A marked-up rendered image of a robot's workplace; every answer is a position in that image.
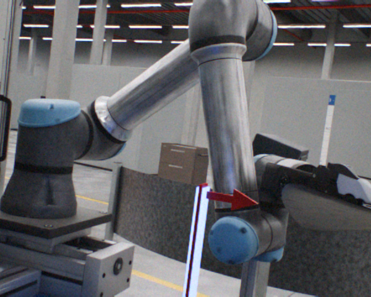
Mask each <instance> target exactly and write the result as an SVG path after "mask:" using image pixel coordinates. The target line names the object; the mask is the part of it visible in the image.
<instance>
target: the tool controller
mask: <svg viewBox="0 0 371 297"><path fill-rule="evenodd" d="M252 150H253V156H256V155H260V154H274V155H277V156H279V157H284V158H290V159H295V160H300V161H306V160H307V159H308V158H309V157H308V156H309V155H308V153H309V149H308V148H307V147H304V146H302V145H299V144H296V143H294V142H291V141H289V140H286V139H284V138H282V137H279V136H276V135H274V134H266V133H260V132H258V133H256V134H255V136H254V139H253V141H252Z"/></svg>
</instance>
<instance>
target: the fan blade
mask: <svg viewBox="0 0 371 297"><path fill-rule="evenodd" d="M281 199H282V201H283V203H284V205H285V207H286V208H287V210H288V212H289V213H290V214H291V216H292V217H293V218H294V219H295V221H296V222H297V223H298V224H299V225H300V226H301V227H302V228H303V229H304V230H307V231H310V232H313V233H318V232H325V231H343V230H371V208H368V207H364V206H362V205H359V204H356V203H353V202H350V201H348V200H345V199H341V198H339V197H336V196H332V195H331V194H327V193H325V192H322V191H320V190H319V189H316V188H314V187H311V186H308V185H306V184H300V183H289V184H287V185H285V187H283V189H282V191H281Z"/></svg>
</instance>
